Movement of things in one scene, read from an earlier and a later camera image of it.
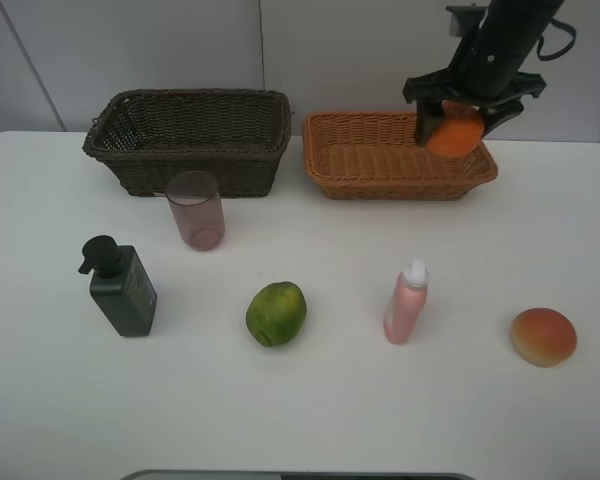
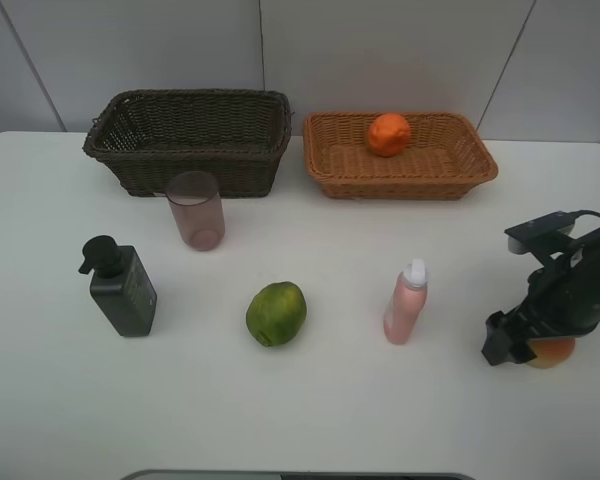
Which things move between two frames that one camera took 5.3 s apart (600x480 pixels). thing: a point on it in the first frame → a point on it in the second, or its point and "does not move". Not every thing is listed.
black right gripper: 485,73 → 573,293
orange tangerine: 460,133 → 389,135
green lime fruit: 276,313 does not move
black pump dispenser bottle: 120,286 does not move
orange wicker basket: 377,155 does not move
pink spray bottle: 406,302 does not move
